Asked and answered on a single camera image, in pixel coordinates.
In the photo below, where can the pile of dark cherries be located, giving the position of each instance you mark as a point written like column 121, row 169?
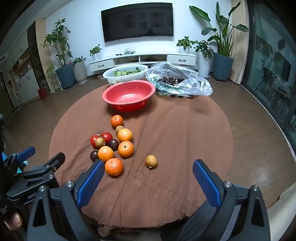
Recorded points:
column 170, row 80

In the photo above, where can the small potted plant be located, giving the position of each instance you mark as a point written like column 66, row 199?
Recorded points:
column 184, row 49
column 96, row 55

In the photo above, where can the red plastic basin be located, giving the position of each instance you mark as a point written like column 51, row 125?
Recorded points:
column 129, row 97

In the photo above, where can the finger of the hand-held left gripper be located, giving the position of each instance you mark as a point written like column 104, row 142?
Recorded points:
column 52, row 163
column 27, row 152

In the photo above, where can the dark reddish orange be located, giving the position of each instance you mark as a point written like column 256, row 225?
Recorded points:
column 116, row 121

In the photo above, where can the tall potted tree plant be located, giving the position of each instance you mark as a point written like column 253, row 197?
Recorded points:
column 66, row 76

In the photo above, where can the brown tablecloth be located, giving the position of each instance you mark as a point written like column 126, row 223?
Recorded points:
column 180, row 139

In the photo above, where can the cream cushioned seat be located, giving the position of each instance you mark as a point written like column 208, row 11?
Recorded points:
column 282, row 199

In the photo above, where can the white television cabinet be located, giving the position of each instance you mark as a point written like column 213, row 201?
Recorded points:
column 101, row 64

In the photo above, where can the green leafy vegetables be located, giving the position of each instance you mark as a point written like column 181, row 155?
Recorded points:
column 122, row 73

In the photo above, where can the plant in tall white pot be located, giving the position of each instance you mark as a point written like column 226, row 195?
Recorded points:
column 204, row 66

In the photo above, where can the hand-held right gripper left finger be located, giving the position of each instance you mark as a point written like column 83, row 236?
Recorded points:
column 90, row 183

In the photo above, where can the glass sliding door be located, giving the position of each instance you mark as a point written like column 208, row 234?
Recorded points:
column 270, row 69

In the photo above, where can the red tomato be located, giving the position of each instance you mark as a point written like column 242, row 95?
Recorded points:
column 93, row 140
column 107, row 136

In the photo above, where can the wall-mounted black television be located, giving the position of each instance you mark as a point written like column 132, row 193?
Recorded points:
column 137, row 22

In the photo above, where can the large broad-leaf potted plant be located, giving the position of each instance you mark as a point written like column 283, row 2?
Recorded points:
column 222, row 67

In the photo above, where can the white plastic basin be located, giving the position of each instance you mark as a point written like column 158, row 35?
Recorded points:
column 111, row 78

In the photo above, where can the plant in white ribbed pot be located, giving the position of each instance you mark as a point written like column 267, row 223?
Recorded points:
column 80, row 71

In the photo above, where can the clear plastic bag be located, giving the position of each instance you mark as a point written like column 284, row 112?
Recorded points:
column 196, row 85

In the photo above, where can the brown longan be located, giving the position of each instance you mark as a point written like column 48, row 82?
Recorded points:
column 151, row 161
column 100, row 142
column 119, row 129

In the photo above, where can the white wall cabinet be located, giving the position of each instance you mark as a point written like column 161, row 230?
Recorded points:
column 25, row 81

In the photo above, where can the spider plant on white stand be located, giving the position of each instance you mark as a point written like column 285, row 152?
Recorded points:
column 52, row 71

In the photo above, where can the dark plum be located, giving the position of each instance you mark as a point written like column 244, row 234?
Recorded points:
column 113, row 144
column 93, row 155

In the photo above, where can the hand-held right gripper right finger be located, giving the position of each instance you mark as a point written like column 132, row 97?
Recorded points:
column 207, row 183

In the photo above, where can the red waste bin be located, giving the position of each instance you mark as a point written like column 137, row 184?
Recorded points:
column 42, row 92

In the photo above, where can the beige curtain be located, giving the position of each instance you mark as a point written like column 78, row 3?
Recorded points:
column 239, row 46

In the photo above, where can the grey mesh chair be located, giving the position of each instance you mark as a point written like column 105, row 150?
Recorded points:
column 196, row 222

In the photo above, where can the person's left hand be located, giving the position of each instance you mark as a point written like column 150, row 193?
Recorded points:
column 13, row 221

